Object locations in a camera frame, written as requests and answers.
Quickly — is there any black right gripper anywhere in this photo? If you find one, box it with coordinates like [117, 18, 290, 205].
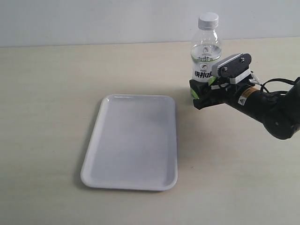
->
[189, 78, 242, 110]

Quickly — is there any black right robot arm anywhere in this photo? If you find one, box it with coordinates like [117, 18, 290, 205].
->
[189, 78, 300, 140]

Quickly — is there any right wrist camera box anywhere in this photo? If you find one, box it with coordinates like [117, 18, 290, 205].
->
[211, 53, 252, 84]

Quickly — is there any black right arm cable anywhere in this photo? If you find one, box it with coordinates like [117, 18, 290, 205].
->
[249, 75, 296, 99]

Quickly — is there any clear plastic drink bottle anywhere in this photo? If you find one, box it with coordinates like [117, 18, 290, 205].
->
[190, 20, 222, 83]

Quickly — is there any white rectangular tray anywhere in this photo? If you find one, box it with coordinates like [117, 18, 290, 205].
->
[80, 94, 178, 191]

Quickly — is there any white bottle cap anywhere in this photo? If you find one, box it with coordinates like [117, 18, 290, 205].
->
[198, 12, 219, 30]

